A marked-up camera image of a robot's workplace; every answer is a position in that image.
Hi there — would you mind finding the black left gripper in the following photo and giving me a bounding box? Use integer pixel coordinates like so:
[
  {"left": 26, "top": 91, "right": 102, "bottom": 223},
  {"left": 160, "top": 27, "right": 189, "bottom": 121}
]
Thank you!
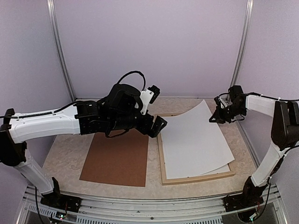
[{"left": 108, "top": 109, "right": 168, "bottom": 138}]

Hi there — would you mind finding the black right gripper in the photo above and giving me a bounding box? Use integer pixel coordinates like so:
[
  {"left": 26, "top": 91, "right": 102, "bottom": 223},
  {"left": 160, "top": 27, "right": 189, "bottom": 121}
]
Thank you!
[{"left": 209, "top": 103, "right": 246, "bottom": 124}]

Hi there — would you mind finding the landscape photo white border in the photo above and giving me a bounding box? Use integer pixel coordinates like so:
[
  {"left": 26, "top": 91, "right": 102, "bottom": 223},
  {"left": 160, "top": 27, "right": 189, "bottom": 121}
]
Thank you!
[{"left": 161, "top": 100, "right": 235, "bottom": 175}]

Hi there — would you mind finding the white passe-partout mat sheet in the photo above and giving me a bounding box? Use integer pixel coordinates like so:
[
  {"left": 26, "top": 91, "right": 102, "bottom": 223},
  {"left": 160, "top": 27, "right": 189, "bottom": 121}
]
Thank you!
[{"left": 163, "top": 163, "right": 231, "bottom": 180}]

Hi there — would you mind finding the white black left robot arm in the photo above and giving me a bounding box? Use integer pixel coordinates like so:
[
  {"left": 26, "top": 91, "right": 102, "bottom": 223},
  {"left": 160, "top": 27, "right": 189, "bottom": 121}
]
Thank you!
[{"left": 0, "top": 83, "right": 167, "bottom": 208}]

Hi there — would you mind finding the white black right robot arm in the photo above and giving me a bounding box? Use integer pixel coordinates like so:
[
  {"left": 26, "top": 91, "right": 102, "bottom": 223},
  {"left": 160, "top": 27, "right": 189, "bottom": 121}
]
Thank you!
[{"left": 209, "top": 93, "right": 299, "bottom": 211}]

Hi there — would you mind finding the brown hardboard backing panel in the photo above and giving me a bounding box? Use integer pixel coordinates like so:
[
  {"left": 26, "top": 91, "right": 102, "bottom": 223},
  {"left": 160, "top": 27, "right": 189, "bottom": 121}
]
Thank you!
[{"left": 79, "top": 129, "right": 149, "bottom": 187}]

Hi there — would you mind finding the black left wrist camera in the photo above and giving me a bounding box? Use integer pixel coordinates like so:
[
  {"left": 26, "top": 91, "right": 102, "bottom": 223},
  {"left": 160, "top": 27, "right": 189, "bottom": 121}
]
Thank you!
[{"left": 140, "top": 85, "right": 160, "bottom": 115}]

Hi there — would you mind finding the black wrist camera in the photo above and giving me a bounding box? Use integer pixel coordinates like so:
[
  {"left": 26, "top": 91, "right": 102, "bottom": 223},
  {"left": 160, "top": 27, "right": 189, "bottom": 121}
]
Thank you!
[
  {"left": 140, "top": 85, "right": 160, "bottom": 115},
  {"left": 228, "top": 85, "right": 243, "bottom": 101}
]

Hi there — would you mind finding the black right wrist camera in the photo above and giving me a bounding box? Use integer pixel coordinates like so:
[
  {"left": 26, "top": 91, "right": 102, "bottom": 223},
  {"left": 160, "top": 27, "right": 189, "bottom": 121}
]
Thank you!
[{"left": 228, "top": 85, "right": 243, "bottom": 101}]

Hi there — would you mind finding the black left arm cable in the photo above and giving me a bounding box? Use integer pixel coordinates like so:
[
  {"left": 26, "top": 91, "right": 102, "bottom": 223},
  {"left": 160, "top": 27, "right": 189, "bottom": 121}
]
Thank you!
[{"left": 116, "top": 71, "right": 147, "bottom": 91}]

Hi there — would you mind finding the aluminium front rail base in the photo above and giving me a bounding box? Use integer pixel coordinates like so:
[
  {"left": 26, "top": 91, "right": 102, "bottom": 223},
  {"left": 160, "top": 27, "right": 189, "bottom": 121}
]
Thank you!
[{"left": 15, "top": 184, "right": 288, "bottom": 224}]

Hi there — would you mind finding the aluminium enclosure post right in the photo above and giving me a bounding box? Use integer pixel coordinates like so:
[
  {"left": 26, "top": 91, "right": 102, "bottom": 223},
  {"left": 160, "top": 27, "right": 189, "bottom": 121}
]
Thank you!
[{"left": 230, "top": 0, "right": 254, "bottom": 87}]

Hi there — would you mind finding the aluminium enclosure post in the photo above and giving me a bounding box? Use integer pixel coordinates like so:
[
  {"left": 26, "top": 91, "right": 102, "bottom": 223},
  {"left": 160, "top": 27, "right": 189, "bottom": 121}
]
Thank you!
[
  {"left": 47, "top": 0, "right": 77, "bottom": 102},
  {"left": 230, "top": 0, "right": 254, "bottom": 87}
]

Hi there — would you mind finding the aluminium enclosure post left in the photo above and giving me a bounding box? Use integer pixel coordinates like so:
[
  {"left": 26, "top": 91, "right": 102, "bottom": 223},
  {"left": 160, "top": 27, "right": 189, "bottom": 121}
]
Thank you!
[{"left": 47, "top": 0, "right": 77, "bottom": 102}]

